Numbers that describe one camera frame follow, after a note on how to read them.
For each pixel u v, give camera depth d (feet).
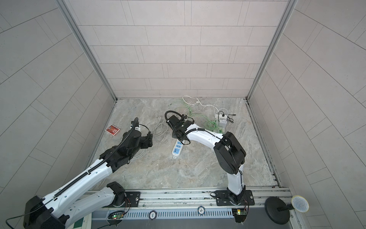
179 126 2.12
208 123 3.17
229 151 1.56
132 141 1.84
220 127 3.08
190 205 2.32
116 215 2.11
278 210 2.19
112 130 3.14
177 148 2.84
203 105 3.66
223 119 3.12
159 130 3.21
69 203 1.35
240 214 2.23
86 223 2.10
